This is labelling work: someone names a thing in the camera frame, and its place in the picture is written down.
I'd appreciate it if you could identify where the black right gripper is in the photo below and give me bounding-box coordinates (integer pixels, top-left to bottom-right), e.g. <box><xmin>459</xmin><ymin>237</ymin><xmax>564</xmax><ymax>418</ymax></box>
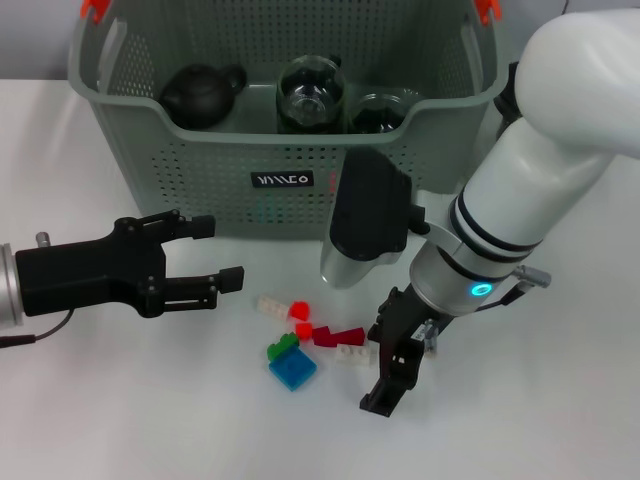
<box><xmin>358</xmin><ymin>284</ymin><xmax>450</xmax><ymax>418</ymax></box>

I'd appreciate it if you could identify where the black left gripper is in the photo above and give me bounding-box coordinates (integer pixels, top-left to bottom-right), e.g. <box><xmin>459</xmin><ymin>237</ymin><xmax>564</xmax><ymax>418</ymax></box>
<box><xmin>14</xmin><ymin>208</ymin><xmax>246</xmax><ymax>320</ymax></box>

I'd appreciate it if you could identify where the white two-stud toy brick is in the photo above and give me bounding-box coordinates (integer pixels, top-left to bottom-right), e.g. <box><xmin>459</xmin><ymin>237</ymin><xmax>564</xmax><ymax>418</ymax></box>
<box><xmin>333</xmin><ymin>343</ymin><xmax>378</xmax><ymax>369</ymax></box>

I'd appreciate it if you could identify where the dark red toy brick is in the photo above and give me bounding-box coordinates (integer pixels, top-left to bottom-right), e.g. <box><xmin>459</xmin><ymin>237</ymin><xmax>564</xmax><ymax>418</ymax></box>
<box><xmin>312</xmin><ymin>324</ymin><xmax>367</xmax><ymax>349</ymax></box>

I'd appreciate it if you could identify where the glass teacup black handle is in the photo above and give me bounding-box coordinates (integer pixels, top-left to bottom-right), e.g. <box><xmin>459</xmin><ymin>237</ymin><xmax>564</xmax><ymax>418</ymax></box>
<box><xmin>349</xmin><ymin>92</ymin><xmax>416</xmax><ymax>135</ymax></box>
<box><xmin>277</xmin><ymin>99</ymin><xmax>347</xmax><ymax>135</ymax></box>

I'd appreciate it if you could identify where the round glass jar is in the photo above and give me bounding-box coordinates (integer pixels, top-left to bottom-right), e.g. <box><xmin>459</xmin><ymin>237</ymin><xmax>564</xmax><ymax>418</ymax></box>
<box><xmin>276</xmin><ymin>53</ymin><xmax>347</xmax><ymax>119</ymax></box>

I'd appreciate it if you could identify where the grey-green perforated storage bin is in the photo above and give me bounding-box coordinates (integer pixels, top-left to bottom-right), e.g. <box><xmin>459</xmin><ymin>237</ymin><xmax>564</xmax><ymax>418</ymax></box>
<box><xmin>67</xmin><ymin>0</ymin><xmax>507</xmax><ymax>240</ymax></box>

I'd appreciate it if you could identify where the black bin logo label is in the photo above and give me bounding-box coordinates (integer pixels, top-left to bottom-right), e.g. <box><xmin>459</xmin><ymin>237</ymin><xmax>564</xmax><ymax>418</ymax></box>
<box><xmin>252</xmin><ymin>170</ymin><xmax>315</xmax><ymax>191</ymax></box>

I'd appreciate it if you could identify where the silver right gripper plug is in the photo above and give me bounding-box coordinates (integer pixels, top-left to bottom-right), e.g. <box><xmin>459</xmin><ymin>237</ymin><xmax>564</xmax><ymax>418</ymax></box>
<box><xmin>423</xmin><ymin>319</ymin><xmax>440</xmax><ymax>357</ymax></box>

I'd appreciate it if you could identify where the small white toy brick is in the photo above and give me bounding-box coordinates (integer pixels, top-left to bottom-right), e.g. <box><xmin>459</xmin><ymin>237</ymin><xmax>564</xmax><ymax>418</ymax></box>
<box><xmin>257</xmin><ymin>293</ymin><xmax>293</xmax><ymax>319</ymax></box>

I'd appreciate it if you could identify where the blue square toy brick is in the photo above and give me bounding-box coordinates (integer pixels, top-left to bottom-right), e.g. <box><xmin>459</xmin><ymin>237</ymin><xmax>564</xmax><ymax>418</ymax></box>
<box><xmin>268</xmin><ymin>347</ymin><xmax>318</xmax><ymax>392</ymax></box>

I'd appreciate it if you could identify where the small green toy brick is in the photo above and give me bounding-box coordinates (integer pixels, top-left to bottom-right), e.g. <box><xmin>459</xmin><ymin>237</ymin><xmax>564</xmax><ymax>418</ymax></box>
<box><xmin>266</xmin><ymin>332</ymin><xmax>300</xmax><ymax>362</ymax></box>

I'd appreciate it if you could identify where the black clay teapot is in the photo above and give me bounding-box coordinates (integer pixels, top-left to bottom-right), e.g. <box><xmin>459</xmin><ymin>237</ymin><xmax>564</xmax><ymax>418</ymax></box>
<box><xmin>159</xmin><ymin>62</ymin><xmax>249</xmax><ymax>130</ymax></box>

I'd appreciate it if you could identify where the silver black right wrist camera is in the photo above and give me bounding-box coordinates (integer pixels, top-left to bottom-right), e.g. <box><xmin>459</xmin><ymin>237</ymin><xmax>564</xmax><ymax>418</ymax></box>
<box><xmin>319</xmin><ymin>149</ymin><xmax>431</xmax><ymax>290</ymax></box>

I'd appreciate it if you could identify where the left arm cable with plug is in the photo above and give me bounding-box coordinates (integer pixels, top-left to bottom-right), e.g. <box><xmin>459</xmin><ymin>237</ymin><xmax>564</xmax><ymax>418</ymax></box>
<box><xmin>0</xmin><ymin>309</ymin><xmax>76</xmax><ymax>349</ymax></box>

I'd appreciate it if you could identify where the orange bin handle clip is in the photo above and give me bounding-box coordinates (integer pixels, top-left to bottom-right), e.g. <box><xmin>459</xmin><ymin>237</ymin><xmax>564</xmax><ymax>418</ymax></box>
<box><xmin>474</xmin><ymin>0</ymin><xmax>502</xmax><ymax>26</ymax></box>
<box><xmin>82</xmin><ymin>0</ymin><xmax>109</xmax><ymax>24</ymax></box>

